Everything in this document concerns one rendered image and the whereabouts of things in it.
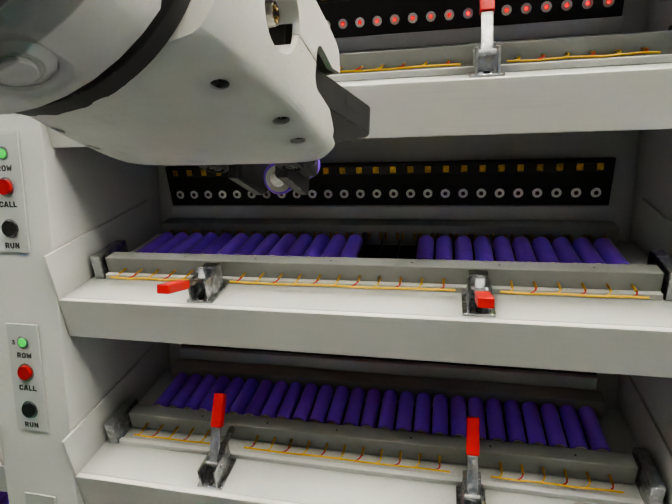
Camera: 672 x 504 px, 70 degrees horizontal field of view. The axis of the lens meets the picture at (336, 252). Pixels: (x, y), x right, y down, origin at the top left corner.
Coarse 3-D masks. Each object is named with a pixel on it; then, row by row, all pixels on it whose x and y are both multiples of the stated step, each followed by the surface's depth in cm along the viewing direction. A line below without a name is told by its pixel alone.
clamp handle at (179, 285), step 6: (198, 270) 48; (204, 270) 48; (198, 276) 48; (204, 276) 48; (168, 282) 43; (174, 282) 43; (180, 282) 43; (186, 282) 44; (192, 282) 45; (198, 282) 46; (162, 288) 41; (168, 288) 41; (174, 288) 42; (180, 288) 43; (186, 288) 44
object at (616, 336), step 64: (64, 256) 51; (640, 256) 50; (128, 320) 49; (192, 320) 48; (256, 320) 46; (320, 320) 44; (384, 320) 43; (448, 320) 42; (512, 320) 41; (576, 320) 40; (640, 320) 40
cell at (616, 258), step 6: (600, 240) 50; (606, 240) 50; (594, 246) 51; (600, 246) 49; (606, 246) 49; (612, 246) 48; (600, 252) 49; (606, 252) 48; (612, 252) 47; (618, 252) 47; (606, 258) 47; (612, 258) 46; (618, 258) 46; (624, 258) 46
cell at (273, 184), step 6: (318, 162) 32; (270, 168) 27; (318, 168) 32; (264, 174) 27; (270, 174) 27; (264, 180) 27; (270, 180) 27; (276, 180) 27; (270, 186) 27; (276, 186) 27; (282, 186) 27; (276, 192) 27; (282, 192) 27
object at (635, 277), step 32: (128, 256) 54; (160, 256) 53; (192, 256) 53; (224, 256) 52; (256, 256) 51; (288, 256) 51; (384, 288) 46; (416, 288) 45; (512, 288) 44; (576, 288) 44; (608, 288) 42; (640, 288) 43
